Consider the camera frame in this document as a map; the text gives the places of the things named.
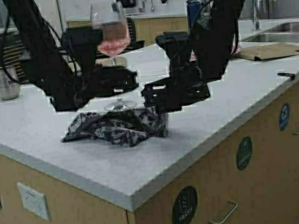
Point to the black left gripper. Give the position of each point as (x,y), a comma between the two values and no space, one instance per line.
(102,82)

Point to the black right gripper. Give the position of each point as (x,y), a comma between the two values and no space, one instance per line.
(185,87)

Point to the black white patterned cloth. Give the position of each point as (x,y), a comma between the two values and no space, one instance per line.
(129,127)

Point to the stemmed wine glass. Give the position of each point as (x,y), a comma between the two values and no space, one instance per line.
(109,17)

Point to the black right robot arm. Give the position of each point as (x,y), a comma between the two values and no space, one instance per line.
(197,58)

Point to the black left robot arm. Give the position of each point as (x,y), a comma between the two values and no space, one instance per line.
(49,64)

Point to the round compost label sticker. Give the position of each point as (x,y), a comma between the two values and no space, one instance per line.
(244,153)

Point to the round trash label sticker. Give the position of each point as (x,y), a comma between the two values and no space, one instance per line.
(185,206)

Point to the stainless steel tumbler cup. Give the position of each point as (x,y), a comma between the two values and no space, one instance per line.
(8,88)

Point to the black office chair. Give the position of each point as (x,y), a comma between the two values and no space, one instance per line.
(12,51)

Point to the blue water bottle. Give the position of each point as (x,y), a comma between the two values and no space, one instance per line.
(192,7)

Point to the flattened brown cardboard piece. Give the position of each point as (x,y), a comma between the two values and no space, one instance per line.
(268,52)

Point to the blue recycling label sticker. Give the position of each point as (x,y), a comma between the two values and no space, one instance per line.
(284,116)

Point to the black marker pen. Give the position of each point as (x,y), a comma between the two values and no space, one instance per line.
(288,75)

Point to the white island power outlet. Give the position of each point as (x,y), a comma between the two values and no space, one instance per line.
(34,201)

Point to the island stainless steel sink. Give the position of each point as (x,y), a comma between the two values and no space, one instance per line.
(284,33)

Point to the metal trash drawer handle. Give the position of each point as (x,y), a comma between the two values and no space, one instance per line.
(224,213)

